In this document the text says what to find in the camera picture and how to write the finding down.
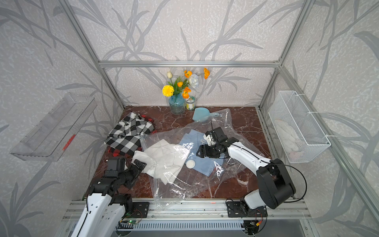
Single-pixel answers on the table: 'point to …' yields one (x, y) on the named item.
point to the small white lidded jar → (190, 103)
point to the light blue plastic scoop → (203, 114)
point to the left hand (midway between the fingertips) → (144, 169)
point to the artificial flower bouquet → (182, 85)
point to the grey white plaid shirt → (126, 137)
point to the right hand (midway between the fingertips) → (201, 153)
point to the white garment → (163, 160)
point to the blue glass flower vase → (177, 104)
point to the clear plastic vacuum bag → (188, 184)
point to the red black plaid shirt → (116, 153)
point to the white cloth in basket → (290, 140)
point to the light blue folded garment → (204, 166)
